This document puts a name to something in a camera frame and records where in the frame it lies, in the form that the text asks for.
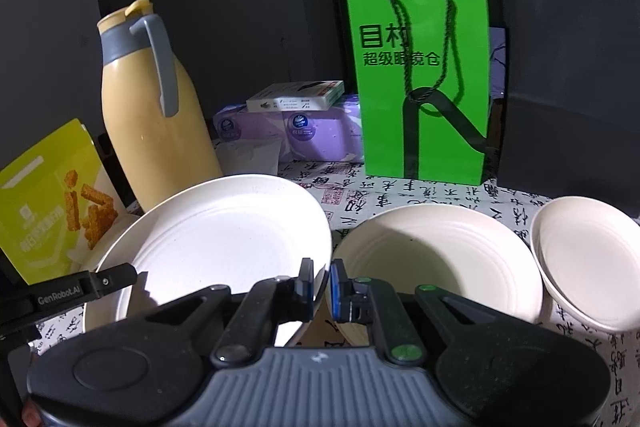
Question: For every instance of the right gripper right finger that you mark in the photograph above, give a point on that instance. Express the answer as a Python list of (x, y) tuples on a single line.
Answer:
[(375, 304)]

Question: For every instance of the yellow snack box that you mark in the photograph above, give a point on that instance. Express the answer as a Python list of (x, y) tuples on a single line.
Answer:
[(59, 209)]

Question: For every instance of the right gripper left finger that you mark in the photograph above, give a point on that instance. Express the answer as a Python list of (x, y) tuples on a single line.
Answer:
[(255, 318)]

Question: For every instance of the purple tissue pack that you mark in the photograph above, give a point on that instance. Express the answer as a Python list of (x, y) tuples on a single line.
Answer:
[(334, 135)]

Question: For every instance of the green paper bag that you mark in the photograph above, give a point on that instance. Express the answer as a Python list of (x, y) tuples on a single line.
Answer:
[(422, 71)]

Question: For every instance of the yellow thermos jug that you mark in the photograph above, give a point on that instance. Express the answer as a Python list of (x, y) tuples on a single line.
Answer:
[(150, 108)]

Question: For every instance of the cream plate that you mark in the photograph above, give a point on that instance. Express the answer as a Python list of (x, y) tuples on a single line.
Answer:
[(452, 247), (587, 253), (235, 231)]

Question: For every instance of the person's hand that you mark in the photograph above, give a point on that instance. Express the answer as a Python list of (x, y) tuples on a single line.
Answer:
[(31, 416)]

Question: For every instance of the small white box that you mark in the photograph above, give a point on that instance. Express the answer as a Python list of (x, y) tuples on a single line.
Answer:
[(305, 96)]

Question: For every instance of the black paper bag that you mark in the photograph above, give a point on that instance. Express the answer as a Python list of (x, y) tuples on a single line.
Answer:
[(572, 100)]

